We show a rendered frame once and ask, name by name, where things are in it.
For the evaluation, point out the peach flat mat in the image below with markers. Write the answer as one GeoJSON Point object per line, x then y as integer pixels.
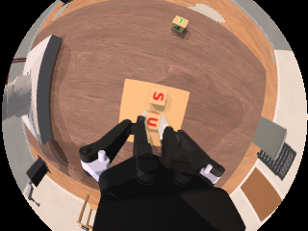
{"type": "Point", "coordinates": [135, 99]}

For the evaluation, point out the tan letter block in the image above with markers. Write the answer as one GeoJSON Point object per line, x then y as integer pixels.
{"type": "Point", "coordinates": [179, 24]}
{"type": "Point", "coordinates": [158, 96]}
{"type": "Point", "coordinates": [153, 119]}

